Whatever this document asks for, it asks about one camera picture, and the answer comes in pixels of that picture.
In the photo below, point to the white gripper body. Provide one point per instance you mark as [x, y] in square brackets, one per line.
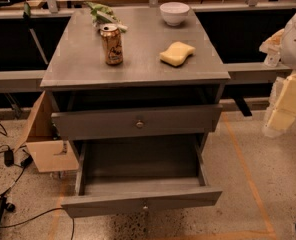
[272, 47]

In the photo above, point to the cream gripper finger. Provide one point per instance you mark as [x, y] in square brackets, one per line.
[281, 112]

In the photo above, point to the orange soda can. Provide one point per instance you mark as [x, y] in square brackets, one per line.
[112, 45]

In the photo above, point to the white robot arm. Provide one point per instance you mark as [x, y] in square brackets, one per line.
[281, 47]

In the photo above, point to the grey top drawer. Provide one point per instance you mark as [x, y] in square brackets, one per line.
[136, 122]

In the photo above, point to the grey wooden drawer cabinet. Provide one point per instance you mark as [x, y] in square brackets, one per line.
[80, 80]

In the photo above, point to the grey open middle drawer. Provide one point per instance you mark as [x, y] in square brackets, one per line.
[127, 176]

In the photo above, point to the yellow sponge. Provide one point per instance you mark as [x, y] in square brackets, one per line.
[177, 53]

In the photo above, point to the white ceramic bowl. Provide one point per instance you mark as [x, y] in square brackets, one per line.
[174, 13]

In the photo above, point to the cardboard box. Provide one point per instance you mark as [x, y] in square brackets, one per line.
[49, 152]

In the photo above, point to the black power adapter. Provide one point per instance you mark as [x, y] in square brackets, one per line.
[8, 158]

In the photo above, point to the grey metal rail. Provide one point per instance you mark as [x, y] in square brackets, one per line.
[21, 81]

